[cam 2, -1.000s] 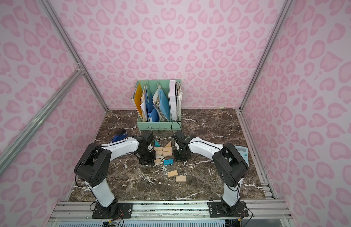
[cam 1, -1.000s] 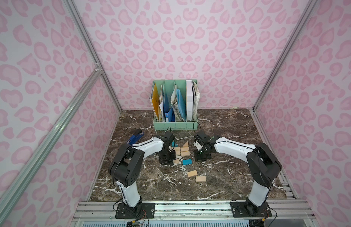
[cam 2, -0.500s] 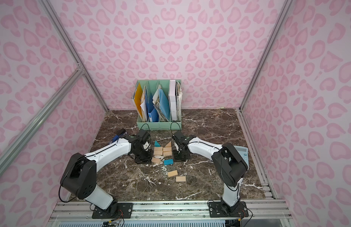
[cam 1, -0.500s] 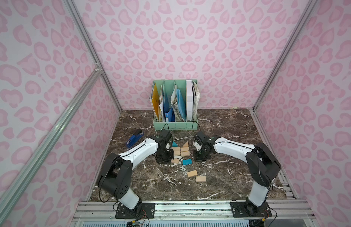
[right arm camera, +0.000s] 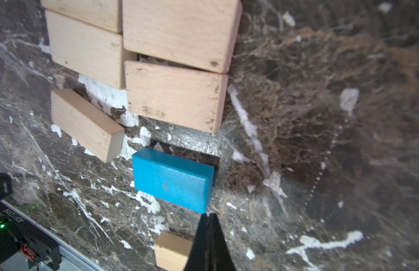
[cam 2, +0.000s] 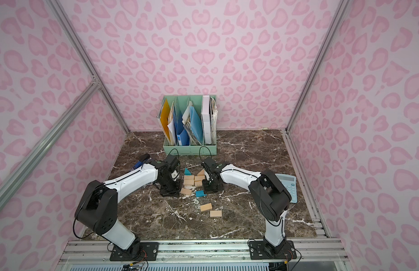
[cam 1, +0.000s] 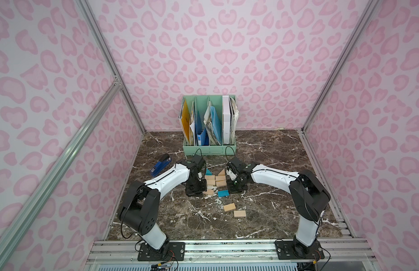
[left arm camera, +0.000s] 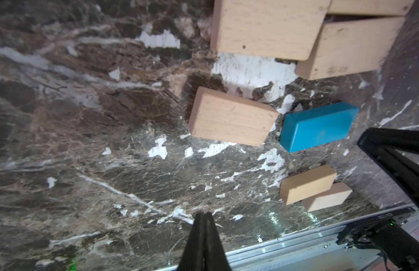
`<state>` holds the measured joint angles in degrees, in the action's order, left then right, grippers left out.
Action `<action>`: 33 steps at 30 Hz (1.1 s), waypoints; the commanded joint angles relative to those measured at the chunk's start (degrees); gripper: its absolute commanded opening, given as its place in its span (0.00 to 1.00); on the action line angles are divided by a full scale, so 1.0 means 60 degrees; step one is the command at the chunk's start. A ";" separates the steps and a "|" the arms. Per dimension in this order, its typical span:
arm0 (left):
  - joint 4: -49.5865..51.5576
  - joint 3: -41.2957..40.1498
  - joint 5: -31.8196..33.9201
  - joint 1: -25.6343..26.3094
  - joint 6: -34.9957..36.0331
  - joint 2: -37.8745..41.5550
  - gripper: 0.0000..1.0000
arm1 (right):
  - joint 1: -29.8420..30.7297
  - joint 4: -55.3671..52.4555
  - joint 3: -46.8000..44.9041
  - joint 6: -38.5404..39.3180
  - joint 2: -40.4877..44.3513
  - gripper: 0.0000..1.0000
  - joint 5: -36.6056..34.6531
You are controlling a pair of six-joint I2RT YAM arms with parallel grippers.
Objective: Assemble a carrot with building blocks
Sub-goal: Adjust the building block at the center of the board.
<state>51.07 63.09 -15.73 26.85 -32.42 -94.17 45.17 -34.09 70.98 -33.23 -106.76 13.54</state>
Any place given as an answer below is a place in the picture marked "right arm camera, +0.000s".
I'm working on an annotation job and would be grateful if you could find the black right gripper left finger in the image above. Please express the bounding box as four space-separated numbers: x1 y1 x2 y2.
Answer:
184 214 211 271

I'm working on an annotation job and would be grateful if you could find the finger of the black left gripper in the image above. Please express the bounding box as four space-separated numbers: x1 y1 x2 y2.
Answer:
0 173 12 201

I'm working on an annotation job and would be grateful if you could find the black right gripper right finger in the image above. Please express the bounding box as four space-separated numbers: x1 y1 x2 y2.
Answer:
209 213 236 271

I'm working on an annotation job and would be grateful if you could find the small teal rectangular block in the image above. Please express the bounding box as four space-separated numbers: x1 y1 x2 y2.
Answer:
132 148 215 213

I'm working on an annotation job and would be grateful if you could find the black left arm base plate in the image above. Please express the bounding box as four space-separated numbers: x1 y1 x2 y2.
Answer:
0 202 62 271

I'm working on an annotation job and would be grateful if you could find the aluminium front rail frame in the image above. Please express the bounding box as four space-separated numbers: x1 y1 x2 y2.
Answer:
0 202 103 271

